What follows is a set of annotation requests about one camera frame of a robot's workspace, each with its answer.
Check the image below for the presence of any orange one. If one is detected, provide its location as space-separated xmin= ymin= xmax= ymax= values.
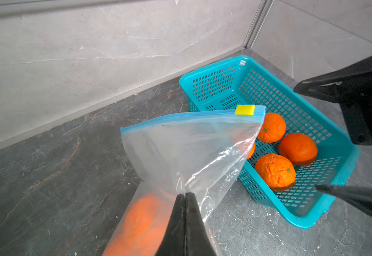
xmin=278 ymin=133 xmax=318 ymax=166

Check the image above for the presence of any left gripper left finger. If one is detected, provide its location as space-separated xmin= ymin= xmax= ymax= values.
xmin=156 ymin=194 xmax=186 ymax=256

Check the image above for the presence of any orange four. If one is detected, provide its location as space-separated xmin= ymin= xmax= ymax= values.
xmin=247 ymin=143 xmax=256 ymax=159

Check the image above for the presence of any orange seven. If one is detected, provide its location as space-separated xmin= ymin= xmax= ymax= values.
xmin=103 ymin=194 xmax=174 ymax=256

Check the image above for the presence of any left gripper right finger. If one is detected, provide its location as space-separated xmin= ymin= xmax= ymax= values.
xmin=185 ymin=193 xmax=216 ymax=256

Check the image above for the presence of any teal plastic basket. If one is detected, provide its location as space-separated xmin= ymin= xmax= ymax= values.
xmin=180 ymin=55 xmax=360 ymax=229

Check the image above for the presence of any orange three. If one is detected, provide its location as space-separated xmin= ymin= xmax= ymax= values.
xmin=257 ymin=113 xmax=286 ymax=143

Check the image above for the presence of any orange two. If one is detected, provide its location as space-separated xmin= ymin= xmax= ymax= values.
xmin=255 ymin=154 xmax=296 ymax=192

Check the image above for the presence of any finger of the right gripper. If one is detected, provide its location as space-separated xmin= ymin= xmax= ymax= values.
xmin=294 ymin=56 xmax=372 ymax=103
xmin=315 ymin=185 xmax=372 ymax=217

